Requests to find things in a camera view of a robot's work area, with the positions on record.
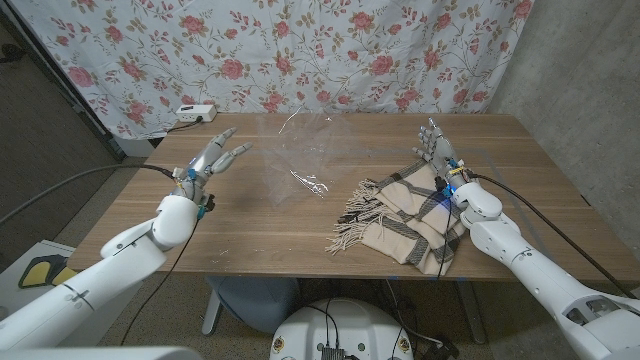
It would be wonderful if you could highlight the black power strip cord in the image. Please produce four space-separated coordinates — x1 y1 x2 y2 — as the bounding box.
167 117 204 134

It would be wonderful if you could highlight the floral print backdrop curtain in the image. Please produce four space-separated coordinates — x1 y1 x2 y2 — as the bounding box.
9 0 536 141

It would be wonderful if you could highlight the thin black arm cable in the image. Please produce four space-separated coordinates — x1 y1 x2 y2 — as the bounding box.
119 217 201 347
435 194 454 280

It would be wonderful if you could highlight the white power strip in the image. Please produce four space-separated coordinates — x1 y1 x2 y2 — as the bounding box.
174 103 219 124

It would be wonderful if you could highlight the yellow black floor object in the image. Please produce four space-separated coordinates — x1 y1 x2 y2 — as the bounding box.
18 253 79 291

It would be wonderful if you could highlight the white floor panel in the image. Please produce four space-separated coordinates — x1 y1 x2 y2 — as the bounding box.
0 239 146 346

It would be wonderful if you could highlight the clear plastic bag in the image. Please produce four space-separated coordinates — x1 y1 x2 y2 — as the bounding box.
257 107 361 209

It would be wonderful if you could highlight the grey chair under table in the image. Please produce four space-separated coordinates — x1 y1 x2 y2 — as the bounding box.
202 276 301 335

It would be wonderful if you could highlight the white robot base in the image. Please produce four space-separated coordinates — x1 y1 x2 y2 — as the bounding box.
268 297 415 360

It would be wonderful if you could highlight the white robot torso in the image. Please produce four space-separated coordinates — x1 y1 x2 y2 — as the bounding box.
0 345 204 360

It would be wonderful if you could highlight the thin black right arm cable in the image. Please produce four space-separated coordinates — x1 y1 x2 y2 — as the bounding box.
435 194 454 280

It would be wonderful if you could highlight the black power adapter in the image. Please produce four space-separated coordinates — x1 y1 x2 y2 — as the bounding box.
423 335 460 360

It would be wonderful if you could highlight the black backdrop frame pole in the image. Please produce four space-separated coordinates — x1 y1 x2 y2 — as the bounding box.
0 0 126 162

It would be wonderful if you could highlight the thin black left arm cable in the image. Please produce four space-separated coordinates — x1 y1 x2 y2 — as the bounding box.
119 217 201 347

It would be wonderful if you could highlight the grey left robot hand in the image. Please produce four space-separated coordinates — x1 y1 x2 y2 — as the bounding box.
172 127 254 206

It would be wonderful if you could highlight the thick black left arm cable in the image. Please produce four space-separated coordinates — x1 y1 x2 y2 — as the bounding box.
0 163 177 226

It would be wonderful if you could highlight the grey metal table leg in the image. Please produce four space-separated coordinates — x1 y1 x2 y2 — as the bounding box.
454 279 489 345

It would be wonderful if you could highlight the beige plaid fringed scarf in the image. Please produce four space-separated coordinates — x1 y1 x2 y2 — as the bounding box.
324 159 476 276

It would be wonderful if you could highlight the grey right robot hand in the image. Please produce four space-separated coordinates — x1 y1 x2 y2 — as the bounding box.
412 117 474 190

